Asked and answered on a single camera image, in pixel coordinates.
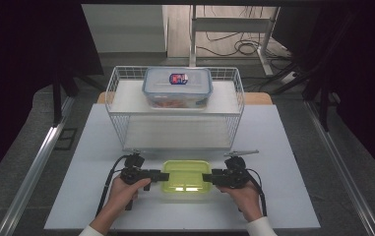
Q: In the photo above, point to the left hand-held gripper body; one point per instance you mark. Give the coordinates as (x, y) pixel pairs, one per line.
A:
(134, 175)

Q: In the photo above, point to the aluminium rail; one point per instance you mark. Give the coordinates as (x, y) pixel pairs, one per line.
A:
(34, 170)
(342, 170)

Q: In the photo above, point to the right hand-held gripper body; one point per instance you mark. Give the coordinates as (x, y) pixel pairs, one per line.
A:
(236, 177)

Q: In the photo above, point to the black stand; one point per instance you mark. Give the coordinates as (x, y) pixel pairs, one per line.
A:
(57, 98)
(324, 105)

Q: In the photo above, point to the dark curtain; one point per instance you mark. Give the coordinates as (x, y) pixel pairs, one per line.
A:
(17, 65)
(362, 65)

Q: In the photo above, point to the green plastic container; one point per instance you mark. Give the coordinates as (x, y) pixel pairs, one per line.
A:
(186, 177)

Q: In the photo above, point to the white metal desk frame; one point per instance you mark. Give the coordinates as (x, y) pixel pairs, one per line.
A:
(231, 24)

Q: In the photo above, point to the clear food container blue lid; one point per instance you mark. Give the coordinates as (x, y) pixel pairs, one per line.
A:
(176, 88)

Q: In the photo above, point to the white power strip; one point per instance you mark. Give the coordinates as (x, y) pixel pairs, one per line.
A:
(289, 76)

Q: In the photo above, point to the wooden table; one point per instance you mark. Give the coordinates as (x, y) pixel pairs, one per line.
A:
(257, 98)

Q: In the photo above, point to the white cabinet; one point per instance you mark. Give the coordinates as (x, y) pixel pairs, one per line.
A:
(124, 28)

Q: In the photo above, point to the person's right hand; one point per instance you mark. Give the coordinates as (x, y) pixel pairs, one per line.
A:
(247, 201)

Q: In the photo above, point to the person's left hand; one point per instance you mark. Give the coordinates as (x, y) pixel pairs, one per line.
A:
(119, 200)

